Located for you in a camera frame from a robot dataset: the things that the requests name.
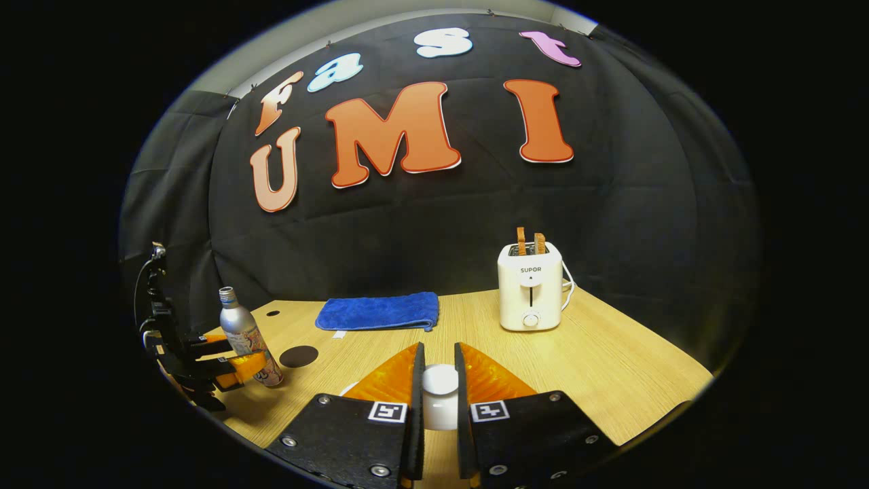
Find black backdrop cloth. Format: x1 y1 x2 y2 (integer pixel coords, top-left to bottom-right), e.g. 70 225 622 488
119 12 760 373

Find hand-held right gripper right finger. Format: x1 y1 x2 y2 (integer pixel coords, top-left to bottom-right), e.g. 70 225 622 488
454 342 619 489

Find white toaster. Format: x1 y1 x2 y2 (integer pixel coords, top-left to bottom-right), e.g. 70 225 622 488
497 242 564 332

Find white teacup lid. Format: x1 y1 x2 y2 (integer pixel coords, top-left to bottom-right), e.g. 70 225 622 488
422 364 460 432

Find dark round coaster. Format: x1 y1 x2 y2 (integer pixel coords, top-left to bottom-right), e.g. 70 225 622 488
279 345 320 369

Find silver water bottle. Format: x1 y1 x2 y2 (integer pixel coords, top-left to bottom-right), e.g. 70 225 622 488
218 286 284 388

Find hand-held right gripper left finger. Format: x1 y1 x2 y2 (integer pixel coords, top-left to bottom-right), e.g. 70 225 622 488
265 342 427 489

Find blue towel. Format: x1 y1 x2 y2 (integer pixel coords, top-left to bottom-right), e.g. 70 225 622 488
315 292 440 333

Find white toaster cord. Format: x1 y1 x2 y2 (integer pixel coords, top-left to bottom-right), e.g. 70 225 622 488
559 261 577 311

